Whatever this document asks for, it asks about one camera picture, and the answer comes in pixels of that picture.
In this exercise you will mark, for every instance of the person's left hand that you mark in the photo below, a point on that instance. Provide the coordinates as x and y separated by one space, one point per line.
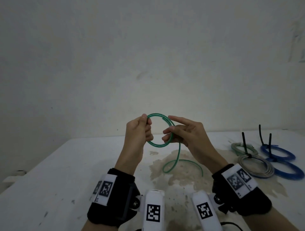
133 145

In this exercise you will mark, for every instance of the person's right hand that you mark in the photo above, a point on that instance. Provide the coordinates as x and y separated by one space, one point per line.
197 145

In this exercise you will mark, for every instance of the clear green striped tube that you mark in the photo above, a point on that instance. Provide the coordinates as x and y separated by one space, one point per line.
155 145
234 148

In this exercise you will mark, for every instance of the black zip tie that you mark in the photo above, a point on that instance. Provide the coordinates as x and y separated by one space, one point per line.
260 134
270 145
244 142

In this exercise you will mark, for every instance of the clear blue striped tube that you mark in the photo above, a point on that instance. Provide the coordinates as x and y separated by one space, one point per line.
262 176
290 177

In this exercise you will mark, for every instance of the solid blue tube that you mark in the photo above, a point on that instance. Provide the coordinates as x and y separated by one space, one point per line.
286 158

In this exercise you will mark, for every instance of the person's left forearm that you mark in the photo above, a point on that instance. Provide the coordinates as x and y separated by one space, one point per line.
97 227

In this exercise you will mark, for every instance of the person's right forearm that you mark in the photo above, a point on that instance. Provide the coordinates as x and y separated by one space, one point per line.
271 221

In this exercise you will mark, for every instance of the white wrist camera with marker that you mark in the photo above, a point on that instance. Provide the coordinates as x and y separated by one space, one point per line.
153 197
200 197

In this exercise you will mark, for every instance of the white wall socket box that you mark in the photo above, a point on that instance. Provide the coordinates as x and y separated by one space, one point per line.
13 177

